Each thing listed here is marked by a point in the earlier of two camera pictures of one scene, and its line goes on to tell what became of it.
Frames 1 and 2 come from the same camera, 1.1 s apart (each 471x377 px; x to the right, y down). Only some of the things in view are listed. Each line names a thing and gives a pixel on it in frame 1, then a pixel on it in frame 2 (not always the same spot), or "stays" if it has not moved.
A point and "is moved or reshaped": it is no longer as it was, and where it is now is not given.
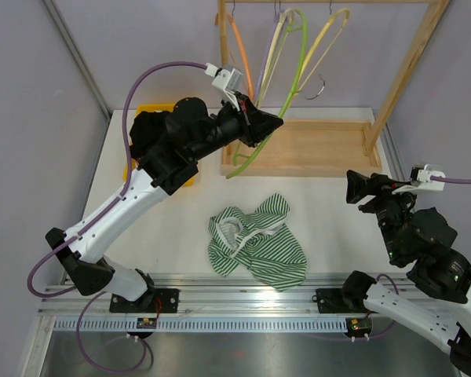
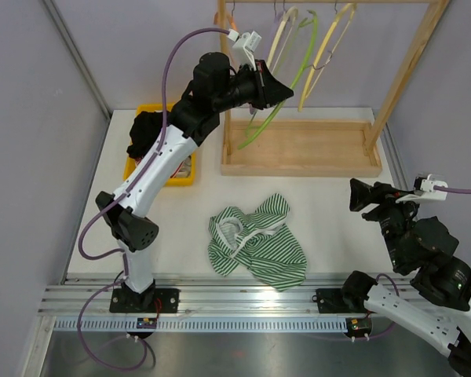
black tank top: x=147 y=127 stays
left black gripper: x=255 y=125 → x=274 y=90
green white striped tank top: x=259 y=241 stays
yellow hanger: x=317 y=42 is moved or reshaped
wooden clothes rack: x=325 y=141 stays
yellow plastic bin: x=154 y=107 stays
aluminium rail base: x=208 y=304 stays
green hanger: x=257 y=151 → x=257 y=126
